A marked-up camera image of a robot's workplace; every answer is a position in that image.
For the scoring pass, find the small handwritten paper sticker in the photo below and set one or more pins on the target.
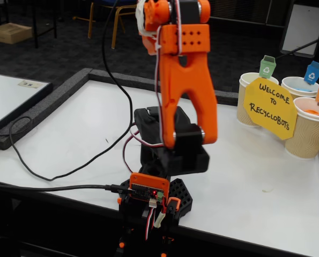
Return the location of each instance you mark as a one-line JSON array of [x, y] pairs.
[[30, 84]]

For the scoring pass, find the paper cup with orange label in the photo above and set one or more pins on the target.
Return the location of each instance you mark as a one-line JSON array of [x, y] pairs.
[[309, 134]]

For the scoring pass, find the orange and black robot arm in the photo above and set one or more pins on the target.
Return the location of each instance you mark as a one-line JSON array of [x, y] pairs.
[[186, 88]]

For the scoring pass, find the orange paper ball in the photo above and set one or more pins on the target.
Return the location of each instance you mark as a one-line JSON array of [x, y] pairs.
[[310, 112]]

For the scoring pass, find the black foam border strip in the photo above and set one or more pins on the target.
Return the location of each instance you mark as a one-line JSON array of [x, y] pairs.
[[137, 81], [41, 107], [226, 97]]

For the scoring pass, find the green recycling bin label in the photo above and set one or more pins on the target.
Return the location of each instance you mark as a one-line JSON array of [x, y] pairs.
[[267, 68]]

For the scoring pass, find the black robot base clamp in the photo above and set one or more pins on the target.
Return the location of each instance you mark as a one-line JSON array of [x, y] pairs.
[[183, 195]]

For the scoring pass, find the black metal table legs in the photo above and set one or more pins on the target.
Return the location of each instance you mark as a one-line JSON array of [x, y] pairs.
[[36, 26]]

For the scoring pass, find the orange-cased controller board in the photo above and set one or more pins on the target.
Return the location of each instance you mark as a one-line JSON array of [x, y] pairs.
[[148, 184]]

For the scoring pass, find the yellow handwritten welcome sign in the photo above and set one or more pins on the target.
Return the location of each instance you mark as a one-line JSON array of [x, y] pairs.
[[269, 109]]

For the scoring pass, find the brown cardboard box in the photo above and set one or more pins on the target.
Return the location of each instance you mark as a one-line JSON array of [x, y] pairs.
[[10, 33]]

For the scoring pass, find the gold-framed chair blue seat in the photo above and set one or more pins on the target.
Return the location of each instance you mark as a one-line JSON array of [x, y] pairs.
[[116, 21]]

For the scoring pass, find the white board with black frame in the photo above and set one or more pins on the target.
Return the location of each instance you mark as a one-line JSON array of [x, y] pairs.
[[6, 99]]

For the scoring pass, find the black slanted stand bar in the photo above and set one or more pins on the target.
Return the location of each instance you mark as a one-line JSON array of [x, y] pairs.
[[301, 49]]

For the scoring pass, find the standing white panel black frame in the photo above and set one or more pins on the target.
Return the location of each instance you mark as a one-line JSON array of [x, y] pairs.
[[304, 26]]

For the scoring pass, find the paper cup with green label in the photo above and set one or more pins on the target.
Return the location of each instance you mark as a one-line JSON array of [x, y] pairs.
[[241, 107]]

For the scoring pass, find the paper cup with blue label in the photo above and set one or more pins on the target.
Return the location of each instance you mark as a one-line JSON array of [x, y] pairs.
[[298, 92]]

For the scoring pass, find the blue recycling bin label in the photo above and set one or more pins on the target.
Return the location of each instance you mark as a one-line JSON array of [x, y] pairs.
[[312, 73]]

